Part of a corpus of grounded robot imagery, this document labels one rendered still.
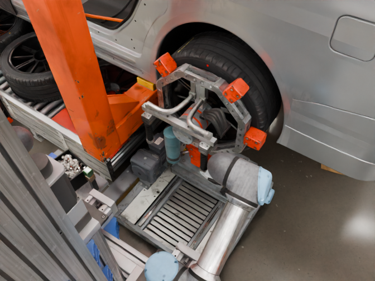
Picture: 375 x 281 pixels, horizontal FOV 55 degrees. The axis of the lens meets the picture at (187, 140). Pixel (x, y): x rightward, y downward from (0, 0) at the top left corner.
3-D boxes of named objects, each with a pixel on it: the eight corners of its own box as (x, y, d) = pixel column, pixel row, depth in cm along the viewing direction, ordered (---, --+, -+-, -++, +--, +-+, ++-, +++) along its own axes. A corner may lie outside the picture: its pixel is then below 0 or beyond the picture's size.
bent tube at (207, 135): (231, 114, 172) (232, 98, 164) (209, 140, 162) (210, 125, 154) (200, 100, 178) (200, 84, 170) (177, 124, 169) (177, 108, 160)
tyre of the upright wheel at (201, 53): (226, 135, 240) (306, 114, 186) (207, 159, 228) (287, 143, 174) (163, 56, 223) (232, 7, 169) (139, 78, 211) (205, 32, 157)
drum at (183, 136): (215, 124, 195) (216, 105, 184) (193, 149, 184) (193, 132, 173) (193, 113, 200) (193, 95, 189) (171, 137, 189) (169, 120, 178)
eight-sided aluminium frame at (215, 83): (244, 161, 203) (256, 92, 160) (238, 170, 200) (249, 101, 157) (167, 122, 223) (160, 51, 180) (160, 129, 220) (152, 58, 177)
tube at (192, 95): (196, 98, 179) (196, 82, 171) (174, 122, 169) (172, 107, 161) (168, 85, 186) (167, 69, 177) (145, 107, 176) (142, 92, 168)
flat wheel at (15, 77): (-5, 97, 284) (-20, 74, 265) (33, 47, 324) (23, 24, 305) (72, 108, 275) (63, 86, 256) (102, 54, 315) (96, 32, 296)
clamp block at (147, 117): (160, 114, 183) (159, 107, 179) (149, 125, 179) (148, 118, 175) (152, 110, 185) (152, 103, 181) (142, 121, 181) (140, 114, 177)
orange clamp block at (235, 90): (239, 95, 170) (250, 87, 162) (230, 104, 166) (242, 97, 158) (229, 83, 169) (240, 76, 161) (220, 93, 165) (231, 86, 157)
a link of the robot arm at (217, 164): (191, 170, 124) (221, 179, 170) (219, 185, 120) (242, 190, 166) (206, 140, 124) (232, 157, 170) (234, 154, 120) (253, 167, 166)
